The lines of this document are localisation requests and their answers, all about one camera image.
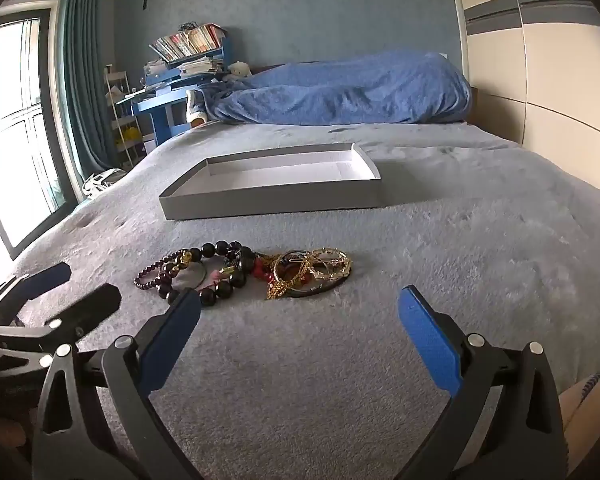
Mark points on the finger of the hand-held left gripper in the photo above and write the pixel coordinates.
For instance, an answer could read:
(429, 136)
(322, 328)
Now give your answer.
(92, 305)
(47, 277)

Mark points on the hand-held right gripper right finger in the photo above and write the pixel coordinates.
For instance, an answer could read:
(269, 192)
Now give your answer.
(427, 340)

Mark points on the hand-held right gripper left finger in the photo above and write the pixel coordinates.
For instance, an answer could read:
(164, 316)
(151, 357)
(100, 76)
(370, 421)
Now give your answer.
(170, 342)

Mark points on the shallow grey cardboard box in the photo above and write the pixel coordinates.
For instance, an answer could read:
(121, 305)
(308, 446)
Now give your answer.
(270, 200)

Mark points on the white helmet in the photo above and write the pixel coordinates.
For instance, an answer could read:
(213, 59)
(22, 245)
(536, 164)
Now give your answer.
(102, 182)

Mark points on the grey plush bed cover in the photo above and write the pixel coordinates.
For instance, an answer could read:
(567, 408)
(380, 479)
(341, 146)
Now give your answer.
(305, 385)

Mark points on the dark framed window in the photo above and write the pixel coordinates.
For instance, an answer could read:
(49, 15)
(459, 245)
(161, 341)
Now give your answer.
(15, 125)

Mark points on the person's leg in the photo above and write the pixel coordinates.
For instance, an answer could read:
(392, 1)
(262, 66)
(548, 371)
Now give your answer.
(580, 400)

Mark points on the yellow item in cart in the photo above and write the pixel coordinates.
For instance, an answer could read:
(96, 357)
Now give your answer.
(131, 135)

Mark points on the white rolling cart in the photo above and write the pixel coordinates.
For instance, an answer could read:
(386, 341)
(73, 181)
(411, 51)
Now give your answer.
(116, 110)

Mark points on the blue desk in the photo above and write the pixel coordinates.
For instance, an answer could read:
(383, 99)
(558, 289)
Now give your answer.
(160, 110)

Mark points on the teal curtain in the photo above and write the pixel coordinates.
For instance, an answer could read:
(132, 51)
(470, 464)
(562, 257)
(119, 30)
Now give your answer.
(82, 70)

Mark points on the stack of papers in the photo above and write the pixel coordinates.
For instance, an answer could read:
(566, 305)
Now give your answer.
(200, 66)

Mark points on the blue blanket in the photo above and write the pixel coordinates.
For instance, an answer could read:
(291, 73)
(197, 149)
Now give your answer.
(340, 90)

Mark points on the row of books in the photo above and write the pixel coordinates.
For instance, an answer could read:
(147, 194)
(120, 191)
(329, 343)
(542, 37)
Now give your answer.
(187, 42)

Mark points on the white plush toy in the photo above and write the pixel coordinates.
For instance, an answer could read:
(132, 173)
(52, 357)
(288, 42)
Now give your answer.
(239, 70)

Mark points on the beige wardrobe with grey stripes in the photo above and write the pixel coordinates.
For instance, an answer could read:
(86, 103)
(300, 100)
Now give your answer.
(545, 70)

